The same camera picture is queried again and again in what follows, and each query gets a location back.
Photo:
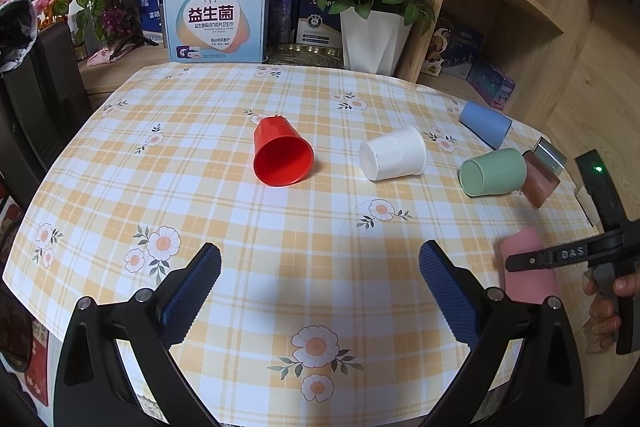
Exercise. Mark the checkered floral tablecloth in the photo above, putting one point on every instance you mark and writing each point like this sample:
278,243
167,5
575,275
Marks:
300,227

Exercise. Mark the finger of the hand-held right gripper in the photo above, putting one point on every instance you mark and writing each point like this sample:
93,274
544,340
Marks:
560,255

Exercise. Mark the dark blue box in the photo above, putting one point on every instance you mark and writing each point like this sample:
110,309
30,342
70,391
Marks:
317,27

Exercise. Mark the brown square cup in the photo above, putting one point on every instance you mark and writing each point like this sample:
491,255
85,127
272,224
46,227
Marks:
540,182

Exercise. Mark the pink cup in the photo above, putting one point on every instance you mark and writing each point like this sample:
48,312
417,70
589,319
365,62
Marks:
530,287

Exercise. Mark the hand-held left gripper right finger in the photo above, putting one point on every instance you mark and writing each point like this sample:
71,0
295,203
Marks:
447,287

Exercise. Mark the dark illustrated box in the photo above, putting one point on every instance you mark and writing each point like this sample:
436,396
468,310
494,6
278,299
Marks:
452,47

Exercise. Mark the silver square cup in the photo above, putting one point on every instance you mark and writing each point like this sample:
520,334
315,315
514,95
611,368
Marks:
552,154

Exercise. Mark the pink cloth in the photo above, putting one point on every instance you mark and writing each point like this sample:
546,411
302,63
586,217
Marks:
100,57

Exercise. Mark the white cup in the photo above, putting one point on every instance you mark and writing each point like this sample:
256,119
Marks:
395,152

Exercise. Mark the blue cup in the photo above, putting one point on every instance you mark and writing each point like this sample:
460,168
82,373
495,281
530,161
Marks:
485,122

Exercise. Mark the blue white carton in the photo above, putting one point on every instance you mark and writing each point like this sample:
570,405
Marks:
150,14

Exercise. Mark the person's right hand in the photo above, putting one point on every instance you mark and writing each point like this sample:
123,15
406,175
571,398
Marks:
602,314

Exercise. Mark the green cup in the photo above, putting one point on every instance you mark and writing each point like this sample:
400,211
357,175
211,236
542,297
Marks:
492,172

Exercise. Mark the dark cloth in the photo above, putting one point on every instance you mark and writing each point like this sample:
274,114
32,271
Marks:
17,32

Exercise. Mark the purple box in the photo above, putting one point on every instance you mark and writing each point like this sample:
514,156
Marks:
492,84

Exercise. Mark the red cup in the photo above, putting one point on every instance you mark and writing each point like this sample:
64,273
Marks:
280,152

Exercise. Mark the gold tray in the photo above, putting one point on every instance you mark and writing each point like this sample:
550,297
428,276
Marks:
305,55

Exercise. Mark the dark blue patterned canister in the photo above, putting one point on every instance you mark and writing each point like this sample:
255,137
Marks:
281,19

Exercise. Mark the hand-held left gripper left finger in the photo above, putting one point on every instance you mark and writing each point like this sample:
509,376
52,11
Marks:
192,284

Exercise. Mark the black chair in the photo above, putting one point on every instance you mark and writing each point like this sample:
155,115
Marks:
45,107

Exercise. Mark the wooden side desk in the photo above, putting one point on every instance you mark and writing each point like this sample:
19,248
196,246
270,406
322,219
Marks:
115,74

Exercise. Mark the wooden shelf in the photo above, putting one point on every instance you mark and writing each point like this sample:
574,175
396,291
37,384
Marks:
560,72

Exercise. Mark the large white blue box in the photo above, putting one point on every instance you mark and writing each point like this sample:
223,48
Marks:
215,19

